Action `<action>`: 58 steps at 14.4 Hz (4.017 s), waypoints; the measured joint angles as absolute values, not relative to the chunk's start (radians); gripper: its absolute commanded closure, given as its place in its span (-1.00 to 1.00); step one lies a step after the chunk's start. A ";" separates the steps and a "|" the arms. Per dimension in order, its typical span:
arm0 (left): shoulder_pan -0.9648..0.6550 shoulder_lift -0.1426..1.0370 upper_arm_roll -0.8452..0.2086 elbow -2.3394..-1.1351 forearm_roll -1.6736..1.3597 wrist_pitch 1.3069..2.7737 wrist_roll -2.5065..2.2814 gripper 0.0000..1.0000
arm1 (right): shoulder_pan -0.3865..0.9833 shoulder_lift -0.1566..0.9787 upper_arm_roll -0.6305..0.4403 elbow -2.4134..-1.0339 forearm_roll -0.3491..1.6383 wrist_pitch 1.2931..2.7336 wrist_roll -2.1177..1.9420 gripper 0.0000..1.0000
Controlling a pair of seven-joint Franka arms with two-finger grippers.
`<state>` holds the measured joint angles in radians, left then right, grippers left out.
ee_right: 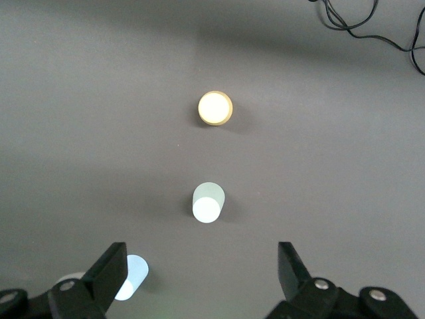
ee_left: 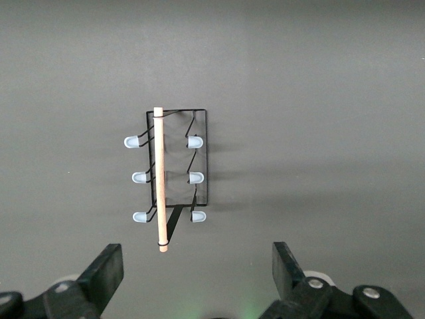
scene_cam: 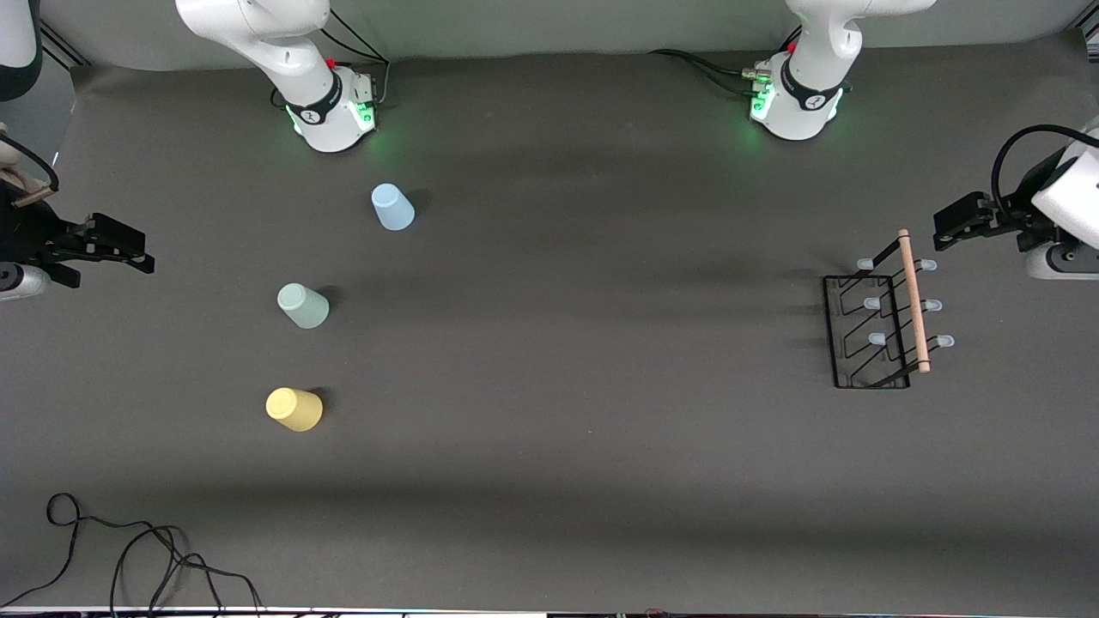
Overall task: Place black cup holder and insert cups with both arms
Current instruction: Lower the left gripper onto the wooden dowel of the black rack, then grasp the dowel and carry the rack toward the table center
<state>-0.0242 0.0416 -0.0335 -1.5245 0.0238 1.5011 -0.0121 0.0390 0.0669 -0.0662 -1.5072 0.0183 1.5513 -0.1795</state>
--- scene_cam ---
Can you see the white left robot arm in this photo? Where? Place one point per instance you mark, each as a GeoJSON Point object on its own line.
{"type": "Point", "coordinates": [798, 120]}

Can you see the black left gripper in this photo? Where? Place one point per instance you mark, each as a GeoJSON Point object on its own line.
{"type": "Point", "coordinates": [1016, 215]}

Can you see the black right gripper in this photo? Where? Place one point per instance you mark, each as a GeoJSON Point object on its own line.
{"type": "Point", "coordinates": [27, 233]}

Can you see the black metal frame rail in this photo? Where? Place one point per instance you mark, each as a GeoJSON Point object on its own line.
{"type": "Point", "coordinates": [64, 50]}
{"type": "Point", "coordinates": [1092, 39]}

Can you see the light blue plastic cup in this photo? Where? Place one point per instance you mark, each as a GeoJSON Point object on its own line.
{"type": "Point", "coordinates": [393, 210]}

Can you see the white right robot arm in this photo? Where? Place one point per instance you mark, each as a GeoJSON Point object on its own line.
{"type": "Point", "coordinates": [330, 129]}

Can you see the yellow plastic cup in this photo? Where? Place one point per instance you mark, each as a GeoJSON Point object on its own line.
{"type": "Point", "coordinates": [294, 409]}

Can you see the pale green plastic cup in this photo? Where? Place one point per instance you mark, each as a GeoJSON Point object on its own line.
{"type": "Point", "coordinates": [302, 306]}

